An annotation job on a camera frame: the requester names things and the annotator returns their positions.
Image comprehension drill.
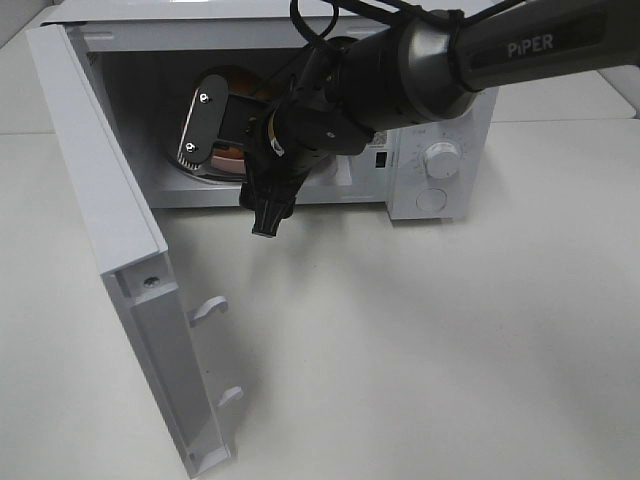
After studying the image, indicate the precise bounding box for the glass microwave turntable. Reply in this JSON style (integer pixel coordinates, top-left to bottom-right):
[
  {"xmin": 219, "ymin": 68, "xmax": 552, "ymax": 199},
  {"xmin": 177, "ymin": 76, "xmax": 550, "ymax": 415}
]
[{"xmin": 165, "ymin": 152, "xmax": 246, "ymax": 183}]

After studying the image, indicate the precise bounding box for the white timer knob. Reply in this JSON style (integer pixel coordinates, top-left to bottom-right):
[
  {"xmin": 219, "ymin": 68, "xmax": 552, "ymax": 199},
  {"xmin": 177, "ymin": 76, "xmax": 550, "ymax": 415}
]
[{"xmin": 423, "ymin": 141, "xmax": 462, "ymax": 180}]

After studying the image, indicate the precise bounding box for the white warning label sticker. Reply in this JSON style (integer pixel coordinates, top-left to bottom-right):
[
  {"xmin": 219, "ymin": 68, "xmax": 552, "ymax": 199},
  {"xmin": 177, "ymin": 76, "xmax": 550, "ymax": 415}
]
[{"xmin": 367, "ymin": 131, "xmax": 390, "ymax": 149}]

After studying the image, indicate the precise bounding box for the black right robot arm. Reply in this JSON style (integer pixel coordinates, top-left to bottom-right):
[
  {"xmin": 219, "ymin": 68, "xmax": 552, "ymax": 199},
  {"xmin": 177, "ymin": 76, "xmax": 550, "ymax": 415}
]
[{"xmin": 240, "ymin": 1, "xmax": 639, "ymax": 237}]

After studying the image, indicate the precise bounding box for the white microwave door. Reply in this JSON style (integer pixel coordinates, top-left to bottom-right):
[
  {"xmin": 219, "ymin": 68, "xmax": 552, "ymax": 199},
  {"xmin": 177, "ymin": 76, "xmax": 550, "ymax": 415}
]
[{"xmin": 27, "ymin": 24, "xmax": 243, "ymax": 478}]

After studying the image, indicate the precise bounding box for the burger with brown bun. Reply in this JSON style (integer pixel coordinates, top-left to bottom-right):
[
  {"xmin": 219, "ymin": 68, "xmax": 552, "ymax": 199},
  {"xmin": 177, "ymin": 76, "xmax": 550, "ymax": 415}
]
[{"xmin": 198, "ymin": 65, "xmax": 275, "ymax": 101}]

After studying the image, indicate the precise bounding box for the pink round plate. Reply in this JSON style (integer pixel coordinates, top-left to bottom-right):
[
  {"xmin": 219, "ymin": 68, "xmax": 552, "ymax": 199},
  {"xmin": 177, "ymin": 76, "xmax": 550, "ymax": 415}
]
[{"xmin": 211, "ymin": 146, "xmax": 246, "ymax": 175}]

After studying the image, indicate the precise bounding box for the white microwave oven body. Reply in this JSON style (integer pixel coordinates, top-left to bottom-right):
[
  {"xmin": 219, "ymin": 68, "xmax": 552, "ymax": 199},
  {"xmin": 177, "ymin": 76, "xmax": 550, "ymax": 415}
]
[{"xmin": 28, "ymin": 1, "xmax": 496, "ymax": 234}]

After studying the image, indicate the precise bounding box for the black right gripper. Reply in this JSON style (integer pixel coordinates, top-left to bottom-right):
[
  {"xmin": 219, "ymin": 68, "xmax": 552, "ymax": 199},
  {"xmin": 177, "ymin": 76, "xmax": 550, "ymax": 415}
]
[{"xmin": 239, "ymin": 114, "xmax": 329, "ymax": 237}]

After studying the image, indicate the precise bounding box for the round white door button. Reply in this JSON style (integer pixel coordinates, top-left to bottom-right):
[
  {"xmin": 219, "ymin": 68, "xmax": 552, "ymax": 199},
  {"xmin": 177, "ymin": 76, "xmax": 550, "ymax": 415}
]
[{"xmin": 416, "ymin": 188, "xmax": 447, "ymax": 214}]

